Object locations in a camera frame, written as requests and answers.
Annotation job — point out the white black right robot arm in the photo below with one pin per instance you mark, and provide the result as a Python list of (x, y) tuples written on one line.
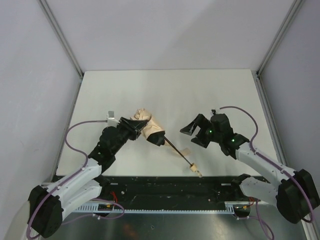
[(292, 192)]

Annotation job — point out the beige folding umbrella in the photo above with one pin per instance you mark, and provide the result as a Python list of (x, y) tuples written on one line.
[(155, 134)]

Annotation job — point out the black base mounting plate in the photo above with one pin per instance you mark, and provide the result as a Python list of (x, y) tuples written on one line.
[(171, 193)]

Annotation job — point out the right aluminium corner post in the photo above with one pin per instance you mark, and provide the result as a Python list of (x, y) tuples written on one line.
[(280, 34)]

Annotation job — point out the left aluminium corner post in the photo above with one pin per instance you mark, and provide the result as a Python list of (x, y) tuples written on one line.
[(48, 13)]

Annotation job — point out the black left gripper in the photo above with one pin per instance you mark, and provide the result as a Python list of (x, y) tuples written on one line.
[(130, 127)]

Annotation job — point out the aluminium corner post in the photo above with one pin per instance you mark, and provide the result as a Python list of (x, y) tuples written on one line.
[(48, 13), (280, 34)]

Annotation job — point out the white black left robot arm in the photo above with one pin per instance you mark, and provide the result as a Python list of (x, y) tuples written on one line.
[(50, 205)]

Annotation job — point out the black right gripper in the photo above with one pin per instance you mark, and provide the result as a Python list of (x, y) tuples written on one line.
[(200, 131)]

